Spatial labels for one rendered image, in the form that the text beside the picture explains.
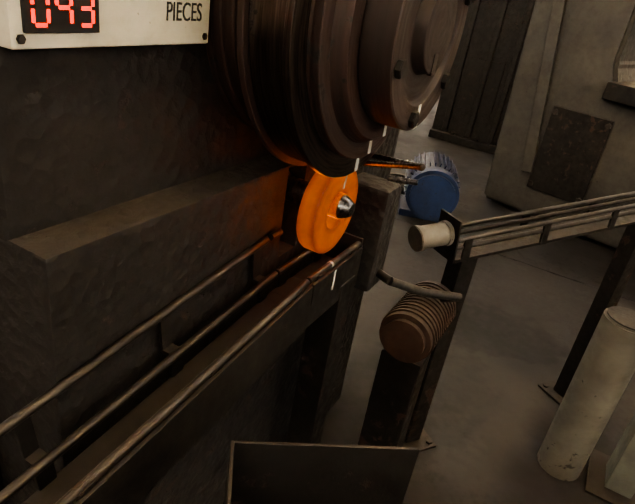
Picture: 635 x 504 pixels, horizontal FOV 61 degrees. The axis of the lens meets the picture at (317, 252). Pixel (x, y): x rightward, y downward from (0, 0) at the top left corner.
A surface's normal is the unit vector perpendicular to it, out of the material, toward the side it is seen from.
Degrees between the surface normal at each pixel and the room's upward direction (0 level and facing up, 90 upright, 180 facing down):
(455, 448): 0
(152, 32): 90
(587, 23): 90
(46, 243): 0
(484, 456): 0
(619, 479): 90
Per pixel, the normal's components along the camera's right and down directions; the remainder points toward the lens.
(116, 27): 0.86, 0.34
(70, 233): 0.15, -0.88
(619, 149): -0.68, 0.24
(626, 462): -0.49, 0.33
